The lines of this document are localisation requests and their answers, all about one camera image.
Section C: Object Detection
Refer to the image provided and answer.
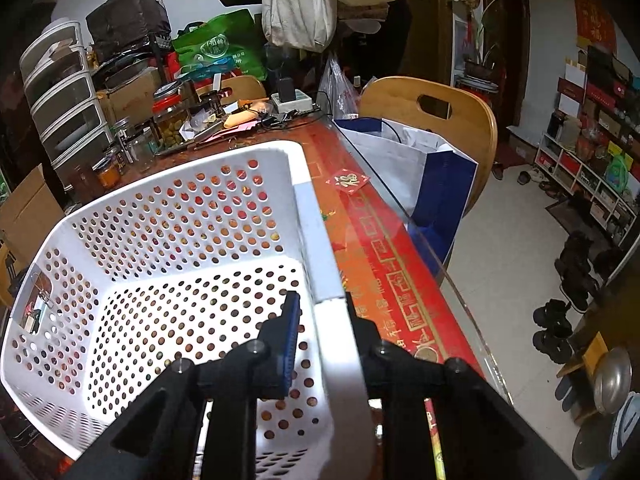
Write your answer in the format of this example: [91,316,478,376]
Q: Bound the red fu character sticker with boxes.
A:
[326,168,370,196]

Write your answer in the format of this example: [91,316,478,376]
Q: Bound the small jar orange contents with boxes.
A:
[94,156,120,191]

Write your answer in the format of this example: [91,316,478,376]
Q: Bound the glass jar with red lid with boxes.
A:
[152,94,189,148]

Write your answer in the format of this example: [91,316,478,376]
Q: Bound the black shoes on floor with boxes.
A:
[532,299,573,365]

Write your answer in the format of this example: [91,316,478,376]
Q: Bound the clear plastic bag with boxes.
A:
[317,54,359,119]

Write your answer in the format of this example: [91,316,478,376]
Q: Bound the white perforated plastic basket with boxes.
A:
[1,141,374,479]

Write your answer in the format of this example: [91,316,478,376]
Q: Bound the blue and white paper bag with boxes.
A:
[334,117,477,278]

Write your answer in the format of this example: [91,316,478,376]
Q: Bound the brown cardboard box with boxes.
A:
[0,165,64,263]

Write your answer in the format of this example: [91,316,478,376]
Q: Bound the red patterned tablecloth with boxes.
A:
[114,109,486,480]

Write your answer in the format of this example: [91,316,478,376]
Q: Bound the metal pot lid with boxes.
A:
[593,347,632,415]

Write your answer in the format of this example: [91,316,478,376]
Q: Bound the white power strip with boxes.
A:
[270,89,314,114]

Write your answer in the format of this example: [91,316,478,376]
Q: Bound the black suitcase on stack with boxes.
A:
[86,0,171,55]

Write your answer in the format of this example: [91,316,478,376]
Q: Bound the wooden chair with handle hole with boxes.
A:
[359,76,498,211]

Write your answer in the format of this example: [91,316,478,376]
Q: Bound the beige canvas tote bag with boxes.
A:
[262,0,336,53]

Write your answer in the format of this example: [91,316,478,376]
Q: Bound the white cubby shelf unit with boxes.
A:
[534,44,640,252]

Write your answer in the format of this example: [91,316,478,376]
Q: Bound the green shopping bag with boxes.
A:
[172,9,267,81]

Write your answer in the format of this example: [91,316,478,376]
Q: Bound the white plastic drawer tower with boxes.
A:
[20,18,113,174]

